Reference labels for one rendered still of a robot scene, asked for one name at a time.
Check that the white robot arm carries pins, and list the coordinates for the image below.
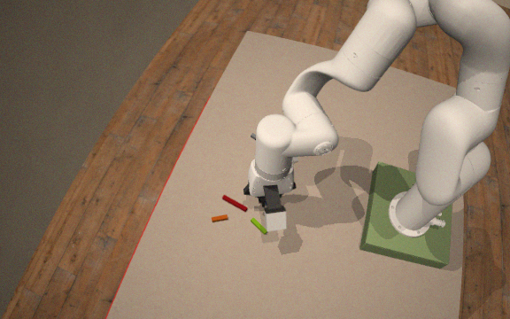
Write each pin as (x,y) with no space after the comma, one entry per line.
(450,130)

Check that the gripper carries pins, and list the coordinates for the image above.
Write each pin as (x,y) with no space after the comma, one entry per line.
(255,187)

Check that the orange rod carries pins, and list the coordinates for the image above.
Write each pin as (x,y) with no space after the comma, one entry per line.
(219,218)

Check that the red rod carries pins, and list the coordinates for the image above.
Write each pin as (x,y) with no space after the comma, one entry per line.
(234,203)

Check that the lime green rod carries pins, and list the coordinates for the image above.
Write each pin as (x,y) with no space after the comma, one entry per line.
(258,225)

